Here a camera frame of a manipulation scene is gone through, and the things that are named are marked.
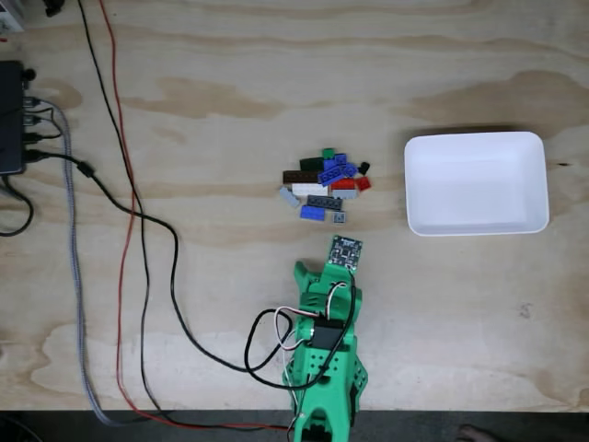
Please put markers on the white plastic bin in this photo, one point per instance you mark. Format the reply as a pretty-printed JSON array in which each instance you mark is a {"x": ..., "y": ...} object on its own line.
[{"x": 476, "y": 184}]

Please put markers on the green camera circuit board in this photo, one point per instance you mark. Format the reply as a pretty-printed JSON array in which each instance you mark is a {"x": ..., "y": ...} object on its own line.
[{"x": 346, "y": 251}]

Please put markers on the small grey lego brick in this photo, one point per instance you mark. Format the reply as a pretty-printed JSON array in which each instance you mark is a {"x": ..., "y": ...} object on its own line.
[{"x": 339, "y": 217}]

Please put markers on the white box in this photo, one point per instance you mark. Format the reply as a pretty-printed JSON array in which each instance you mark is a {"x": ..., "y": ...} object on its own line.
[{"x": 9, "y": 16}]

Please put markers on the small blue lego brick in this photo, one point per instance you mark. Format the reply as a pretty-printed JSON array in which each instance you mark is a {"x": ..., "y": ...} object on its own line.
[
  {"x": 341, "y": 159},
  {"x": 350, "y": 170},
  {"x": 329, "y": 165}
]

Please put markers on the light grey lego brick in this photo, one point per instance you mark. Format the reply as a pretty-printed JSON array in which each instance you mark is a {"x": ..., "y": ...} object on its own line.
[
  {"x": 289, "y": 196},
  {"x": 345, "y": 194}
]

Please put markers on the dark grey hub box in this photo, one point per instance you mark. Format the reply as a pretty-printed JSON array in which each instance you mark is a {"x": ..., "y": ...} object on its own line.
[{"x": 10, "y": 115}]

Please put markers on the black round knob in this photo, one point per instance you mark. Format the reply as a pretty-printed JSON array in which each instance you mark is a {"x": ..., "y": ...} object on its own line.
[{"x": 28, "y": 73}]

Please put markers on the brown long lego brick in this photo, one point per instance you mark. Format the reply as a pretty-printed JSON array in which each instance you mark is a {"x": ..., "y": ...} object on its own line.
[{"x": 299, "y": 177}]

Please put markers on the red oblong lego brick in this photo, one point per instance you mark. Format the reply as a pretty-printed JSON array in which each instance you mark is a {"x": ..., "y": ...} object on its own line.
[{"x": 343, "y": 183}]

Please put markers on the black clamp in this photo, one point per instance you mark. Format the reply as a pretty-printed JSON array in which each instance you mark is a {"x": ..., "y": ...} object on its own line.
[{"x": 53, "y": 7}]

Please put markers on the dark green lego brick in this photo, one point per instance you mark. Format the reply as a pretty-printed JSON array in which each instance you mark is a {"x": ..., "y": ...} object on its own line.
[{"x": 312, "y": 163}]

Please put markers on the white long lego brick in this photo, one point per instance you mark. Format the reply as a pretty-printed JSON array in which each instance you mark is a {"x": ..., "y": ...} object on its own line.
[{"x": 310, "y": 189}]

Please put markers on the blue lego plate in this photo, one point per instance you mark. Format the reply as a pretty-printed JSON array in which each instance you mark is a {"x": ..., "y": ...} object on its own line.
[{"x": 313, "y": 213}]

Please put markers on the small black lego brick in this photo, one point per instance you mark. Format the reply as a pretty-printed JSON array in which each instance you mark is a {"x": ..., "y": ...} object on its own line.
[{"x": 364, "y": 166}]

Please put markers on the blue oblong lego brick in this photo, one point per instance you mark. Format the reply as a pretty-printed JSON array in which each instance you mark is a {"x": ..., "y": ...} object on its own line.
[{"x": 332, "y": 176}]

